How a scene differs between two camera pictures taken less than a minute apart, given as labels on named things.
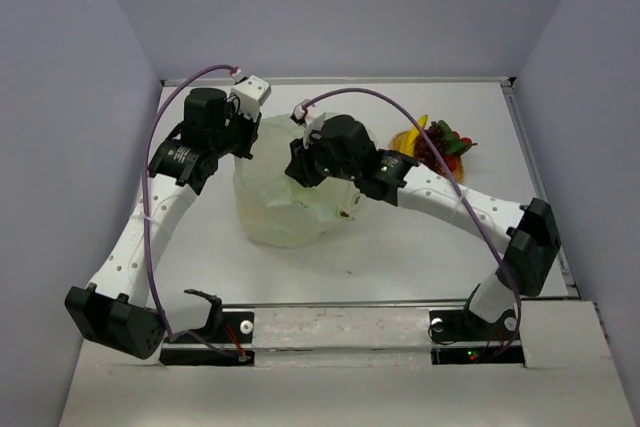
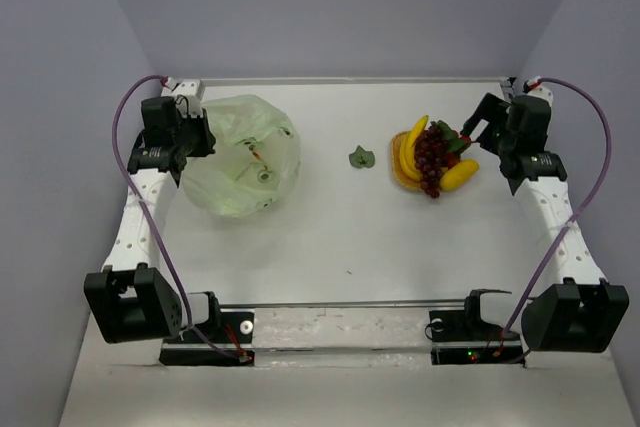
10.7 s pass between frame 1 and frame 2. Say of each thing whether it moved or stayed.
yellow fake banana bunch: stayed
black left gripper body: moved
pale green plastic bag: moved
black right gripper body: moved
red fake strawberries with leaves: stayed
